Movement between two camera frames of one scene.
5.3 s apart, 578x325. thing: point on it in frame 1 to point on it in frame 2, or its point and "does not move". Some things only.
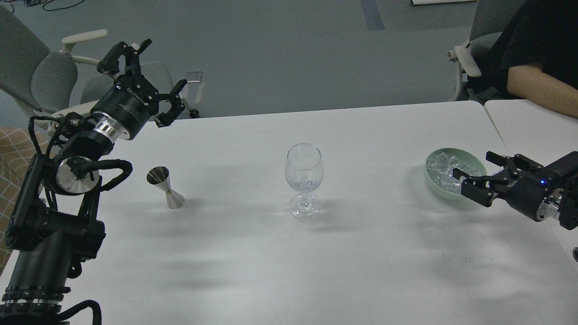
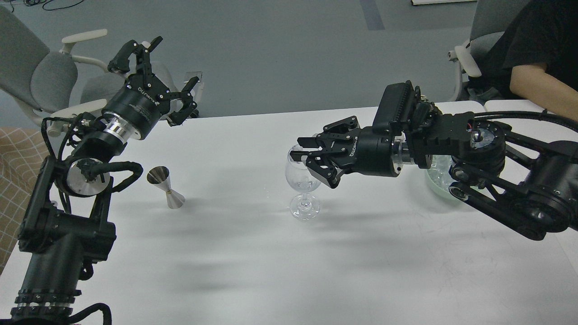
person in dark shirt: [535, 58] does not move
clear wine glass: [304, 170] does not move
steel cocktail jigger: [160, 176] does not move
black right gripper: [537, 193] to [370, 151]
